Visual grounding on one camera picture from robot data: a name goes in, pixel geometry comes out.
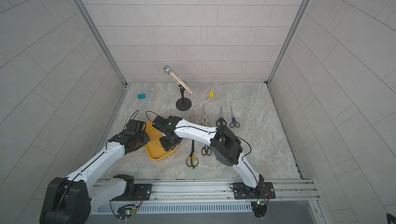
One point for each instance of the yellow storage box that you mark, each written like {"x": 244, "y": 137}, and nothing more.
{"x": 154, "y": 149}

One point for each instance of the glitter microphone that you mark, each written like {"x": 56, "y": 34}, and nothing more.
{"x": 169, "y": 71}

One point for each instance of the yellow grip black scissors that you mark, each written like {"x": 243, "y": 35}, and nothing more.
{"x": 192, "y": 160}

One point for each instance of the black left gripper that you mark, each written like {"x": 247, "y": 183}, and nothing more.
{"x": 146, "y": 137}

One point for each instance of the left circuit board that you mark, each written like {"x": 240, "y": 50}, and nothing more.
{"x": 126, "y": 212}

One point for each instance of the circuit board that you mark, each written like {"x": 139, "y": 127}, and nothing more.
{"x": 259, "y": 208}
{"x": 126, "y": 212}

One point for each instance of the large black scissors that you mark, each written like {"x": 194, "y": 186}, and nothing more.
{"x": 206, "y": 151}

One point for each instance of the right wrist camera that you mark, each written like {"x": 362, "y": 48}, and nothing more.
{"x": 160, "y": 123}

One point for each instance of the aluminium corner post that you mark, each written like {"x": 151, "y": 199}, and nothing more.
{"x": 295, "y": 25}
{"x": 98, "y": 38}

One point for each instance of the black microphone stand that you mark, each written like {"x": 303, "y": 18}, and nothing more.
{"x": 183, "y": 104}

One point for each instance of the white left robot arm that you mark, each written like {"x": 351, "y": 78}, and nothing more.
{"x": 72, "y": 199}

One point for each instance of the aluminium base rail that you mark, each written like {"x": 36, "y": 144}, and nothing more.
{"x": 209, "y": 190}

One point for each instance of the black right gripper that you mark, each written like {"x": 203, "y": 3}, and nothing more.
{"x": 170, "y": 143}

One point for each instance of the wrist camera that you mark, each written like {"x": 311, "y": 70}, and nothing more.
{"x": 160, "y": 123}
{"x": 136, "y": 126}

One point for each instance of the aluminium corner post left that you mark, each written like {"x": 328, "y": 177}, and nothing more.
{"x": 98, "y": 38}

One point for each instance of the cream handled scissors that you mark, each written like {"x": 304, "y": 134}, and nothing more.
{"x": 204, "y": 121}

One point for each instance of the black handled scissors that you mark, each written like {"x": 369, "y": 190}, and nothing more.
{"x": 221, "y": 120}

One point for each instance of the white vent grille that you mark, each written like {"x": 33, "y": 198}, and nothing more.
{"x": 195, "y": 207}

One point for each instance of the right circuit board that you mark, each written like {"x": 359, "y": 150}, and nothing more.
{"x": 259, "y": 208}

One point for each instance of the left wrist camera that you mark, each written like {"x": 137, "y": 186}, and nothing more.
{"x": 136, "y": 126}

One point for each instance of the aluminium corner post right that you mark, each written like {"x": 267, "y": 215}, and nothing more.
{"x": 295, "y": 25}

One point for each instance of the blue handled scissors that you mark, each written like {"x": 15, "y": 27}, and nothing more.
{"x": 234, "y": 123}

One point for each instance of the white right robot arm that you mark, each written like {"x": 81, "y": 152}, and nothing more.
{"x": 224, "y": 144}

